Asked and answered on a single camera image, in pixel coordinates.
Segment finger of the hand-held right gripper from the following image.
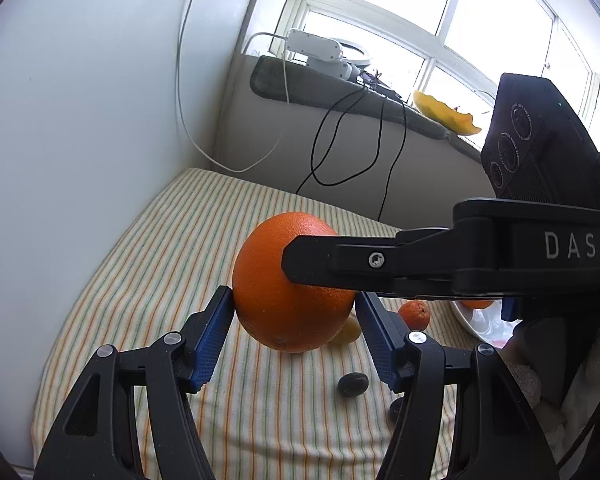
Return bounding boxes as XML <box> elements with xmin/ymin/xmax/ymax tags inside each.
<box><xmin>282</xmin><ymin>227</ymin><xmax>457</xmax><ymax>302</ymax></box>

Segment white power adapter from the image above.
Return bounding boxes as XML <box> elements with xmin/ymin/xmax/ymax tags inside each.
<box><xmin>307</xmin><ymin>57</ymin><xmax>362</xmax><ymax>82</ymax></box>

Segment white ring light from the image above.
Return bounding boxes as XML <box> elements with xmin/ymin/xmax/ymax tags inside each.
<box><xmin>337</xmin><ymin>37</ymin><xmax>376</xmax><ymax>67</ymax></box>

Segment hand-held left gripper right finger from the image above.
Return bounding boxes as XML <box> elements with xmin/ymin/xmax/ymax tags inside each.
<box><xmin>355</xmin><ymin>291</ymin><xmax>561</xmax><ymax>480</ymax></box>

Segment small yellowish fruit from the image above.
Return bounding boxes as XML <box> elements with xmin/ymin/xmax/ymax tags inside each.
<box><xmin>330</xmin><ymin>312</ymin><xmax>362</xmax><ymax>345</ymax></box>

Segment white cable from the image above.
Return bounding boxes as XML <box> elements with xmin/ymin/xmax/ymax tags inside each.
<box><xmin>176</xmin><ymin>0</ymin><xmax>291</xmax><ymax>173</ymax></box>

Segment yellow bowl on sill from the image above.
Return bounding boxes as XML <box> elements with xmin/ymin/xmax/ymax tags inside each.
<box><xmin>412</xmin><ymin>90</ymin><xmax>482</xmax><ymax>136</ymax></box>

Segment white window frame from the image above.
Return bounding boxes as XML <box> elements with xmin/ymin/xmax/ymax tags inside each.
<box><xmin>242</xmin><ymin>0</ymin><xmax>600</xmax><ymax>151</ymax></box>

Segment white floral plate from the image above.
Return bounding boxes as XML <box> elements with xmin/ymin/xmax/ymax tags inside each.
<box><xmin>452</xmin><ymin>300</ymin><xmax>518</xmax><ymax>342</ymax></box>

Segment white power strip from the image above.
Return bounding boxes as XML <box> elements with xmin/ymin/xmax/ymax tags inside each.
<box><xmin>286</xmin><ymin>29</ymin><xmax>345</xmax><ymax>61</ymax></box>

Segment striped bed sheet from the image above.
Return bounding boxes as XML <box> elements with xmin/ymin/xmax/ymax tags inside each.
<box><xmin>32</xmin><ymin>167</ymin><xmax>486</xmax><ymax>480</ymax></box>

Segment person's right hand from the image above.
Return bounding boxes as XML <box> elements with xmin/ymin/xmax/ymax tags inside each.
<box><xmin>509</xmin><ymin>320</ymin><xmax>600</xmax><ymax>467</ymax></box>

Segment small mandarin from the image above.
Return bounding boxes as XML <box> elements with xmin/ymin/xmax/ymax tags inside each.
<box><xmin>398</xmin><ymin>300</ymin><xmax>431</xmax><ymax>332</ymax></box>

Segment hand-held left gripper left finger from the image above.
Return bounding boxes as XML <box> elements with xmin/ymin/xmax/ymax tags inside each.
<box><xmin>32</xmin><ymin>285</ymin><xmax>237</xmax><ymax>480</ymax></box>

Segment grey windowsill mat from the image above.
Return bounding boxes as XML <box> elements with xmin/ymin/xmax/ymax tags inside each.
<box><xmin>250</xmin><ymin>55</ymin><xmax>483</xmax><ymax>162</ymax></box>

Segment black cable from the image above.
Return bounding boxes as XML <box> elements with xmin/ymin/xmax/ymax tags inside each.
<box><xmin>377</xmin><ymin>95</ymin><xmax>408</xmax><ymax>222</ymax></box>
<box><xmin>296</xmin><ymin>85</ymin><xmax>381</xmax><ymax>195</ymax></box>

